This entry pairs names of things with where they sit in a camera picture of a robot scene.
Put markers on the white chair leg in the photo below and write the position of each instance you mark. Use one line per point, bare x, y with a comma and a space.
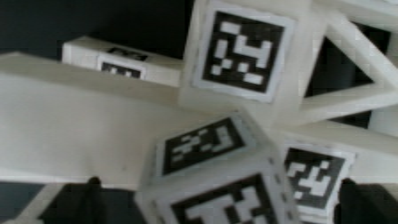
116, 59

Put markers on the white tagged cube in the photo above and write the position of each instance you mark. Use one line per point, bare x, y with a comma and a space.
214, 180

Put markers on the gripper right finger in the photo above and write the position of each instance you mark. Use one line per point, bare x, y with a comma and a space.
369, 203

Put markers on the white chair back frame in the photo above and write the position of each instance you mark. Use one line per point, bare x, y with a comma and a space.
290, 59

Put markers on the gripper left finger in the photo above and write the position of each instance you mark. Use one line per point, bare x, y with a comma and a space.
79, 203

